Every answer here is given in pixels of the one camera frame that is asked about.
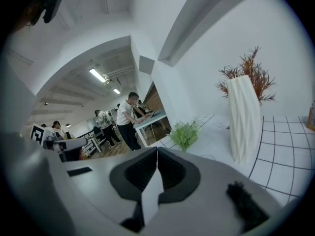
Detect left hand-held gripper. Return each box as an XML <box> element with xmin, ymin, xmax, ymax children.
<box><xmin>29</xmin><ymin>122</ymin><xmax>89</xmax><ymax>162</ymax></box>

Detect grey laptop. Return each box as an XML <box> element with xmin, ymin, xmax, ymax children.
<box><xmin>143</xmin><ymin>109</ymin><xmax>158</xmax><ymax>119</ymax></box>

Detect white twisted vase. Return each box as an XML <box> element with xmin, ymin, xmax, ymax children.
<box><xmin>226</xmin><ymin>75</ymin><xmax>262</xmax><ymax>166</ymax></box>

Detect black head camera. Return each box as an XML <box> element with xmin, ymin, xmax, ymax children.
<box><xmin>41</xmin><ymin>0</ymin><xmax>64</xmax><ymax>24</ymax></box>

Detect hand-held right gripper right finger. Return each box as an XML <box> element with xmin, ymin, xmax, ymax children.
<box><xmin>144</xmin><ymin>146</ymin><xmax>284</xmax><ymax>236</ymax></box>

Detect orange dried plant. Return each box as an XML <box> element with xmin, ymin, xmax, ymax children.
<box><xmin>216</xmin><ymin>46</ymin><xmax>277</xmax><ymax>106</ymax></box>

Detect white desk grey top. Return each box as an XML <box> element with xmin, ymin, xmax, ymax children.
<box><xmin>134</xmin><ymin>109</ymin><xmax>170</xmax><ymax>146</ymax></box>

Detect long ceiling light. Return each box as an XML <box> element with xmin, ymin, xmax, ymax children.
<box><xmin>89</xmin><ymin>67</ymin><xmax>106</xmax><ymax>83</ymax></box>

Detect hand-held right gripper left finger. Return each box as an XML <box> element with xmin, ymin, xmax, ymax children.
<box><xmin>46</xmin><ymin>146</ymin><xmax>158</xmax><ymax>236</ymax></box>

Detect white grid-cloth table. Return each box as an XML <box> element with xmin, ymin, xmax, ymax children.
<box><xmin>157</xmin><ymin>114</ymin><xmax>315</xmax><ymax>199</ymax></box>

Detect green white artificial flowers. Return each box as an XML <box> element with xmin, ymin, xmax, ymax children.
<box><xmin>167</xmin><ymin>118</ymin><xmax>202</xmax><ymax>152</ymax></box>

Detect wooden tool holder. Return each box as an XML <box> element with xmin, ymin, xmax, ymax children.
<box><xmin>306</xmin><ymin>100</ymin><xmax>315</xmax><ymax>133</ymax></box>

